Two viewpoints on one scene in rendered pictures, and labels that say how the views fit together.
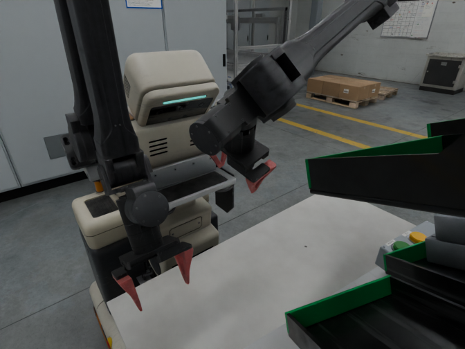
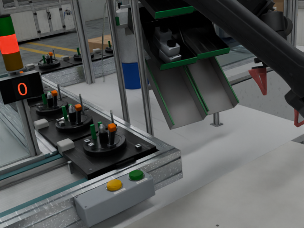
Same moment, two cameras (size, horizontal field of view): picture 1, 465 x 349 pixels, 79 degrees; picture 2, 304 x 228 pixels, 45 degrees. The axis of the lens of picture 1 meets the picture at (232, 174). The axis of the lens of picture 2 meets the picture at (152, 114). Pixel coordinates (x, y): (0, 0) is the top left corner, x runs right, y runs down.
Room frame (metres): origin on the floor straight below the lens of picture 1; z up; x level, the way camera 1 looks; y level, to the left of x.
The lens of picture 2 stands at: (1.40, -0.37, 1.49)
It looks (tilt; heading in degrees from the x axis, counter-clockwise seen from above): 22 degrees down; 179
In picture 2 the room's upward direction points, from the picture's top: 7 degrees counter-clockwise
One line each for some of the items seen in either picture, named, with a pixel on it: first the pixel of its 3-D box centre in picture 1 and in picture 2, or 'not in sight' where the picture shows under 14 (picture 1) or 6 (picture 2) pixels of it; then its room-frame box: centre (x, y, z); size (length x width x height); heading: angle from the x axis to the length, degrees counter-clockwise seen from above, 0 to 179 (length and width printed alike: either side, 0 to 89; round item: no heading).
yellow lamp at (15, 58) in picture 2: not in sight; (12, 60); (0.33, -0.73, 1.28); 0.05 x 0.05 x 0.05
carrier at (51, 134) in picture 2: not in sight; (72, 115); (0.11, -0.64, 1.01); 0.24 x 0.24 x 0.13; 31
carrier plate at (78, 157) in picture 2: not in sight; (105, 149); (0.33, -0.51, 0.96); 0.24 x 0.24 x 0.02; 31
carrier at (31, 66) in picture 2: not in sight; (48, 59); (-0.96, -0.95, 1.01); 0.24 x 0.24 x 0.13; 31
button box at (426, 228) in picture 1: (414, 248); (116, 195); (0.56, -0.48, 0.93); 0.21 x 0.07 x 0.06; 121
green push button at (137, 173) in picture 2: (401, 248); (136, 176); (0.52, -0.41, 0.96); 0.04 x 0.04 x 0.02
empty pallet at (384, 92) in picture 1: (364, 90); not in sight; (6.74, -3.07, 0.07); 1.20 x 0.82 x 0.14; 45
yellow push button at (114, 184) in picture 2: (418, 239); (114, 186); (0.56, -0.48, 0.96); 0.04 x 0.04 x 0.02
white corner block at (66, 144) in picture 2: not in sight; (66, 147); (0.30, -0.65, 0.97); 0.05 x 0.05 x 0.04; 31
